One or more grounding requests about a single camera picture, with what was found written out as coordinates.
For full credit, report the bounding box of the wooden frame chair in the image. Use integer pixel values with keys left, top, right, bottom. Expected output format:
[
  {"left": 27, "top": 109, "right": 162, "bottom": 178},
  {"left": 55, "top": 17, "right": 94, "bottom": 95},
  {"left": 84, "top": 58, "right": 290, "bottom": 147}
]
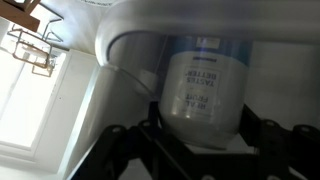
[{"left": 6, "top": 28, "right": 55, "bottom": 78}]

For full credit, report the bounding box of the blue and white can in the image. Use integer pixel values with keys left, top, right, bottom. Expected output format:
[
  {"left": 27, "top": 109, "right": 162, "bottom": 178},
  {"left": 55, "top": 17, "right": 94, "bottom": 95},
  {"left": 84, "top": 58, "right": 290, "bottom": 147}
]
[{"left": 157, "top": 34, "right": 252, "bottom": 150}]

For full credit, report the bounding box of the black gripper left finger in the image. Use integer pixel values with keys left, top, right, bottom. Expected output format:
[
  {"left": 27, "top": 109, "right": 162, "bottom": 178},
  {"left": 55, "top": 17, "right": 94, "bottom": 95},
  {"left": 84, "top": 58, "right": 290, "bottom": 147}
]
[{"left": 65, "top": 100, "right": 202, "bottom": 180}]

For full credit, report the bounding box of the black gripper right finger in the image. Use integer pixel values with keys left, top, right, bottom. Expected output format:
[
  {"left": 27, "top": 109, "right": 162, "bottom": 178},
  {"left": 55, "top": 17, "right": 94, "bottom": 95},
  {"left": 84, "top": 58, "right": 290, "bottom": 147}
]
[{"left": 239, "top": 104, "right": 320, "bottom": 180}]

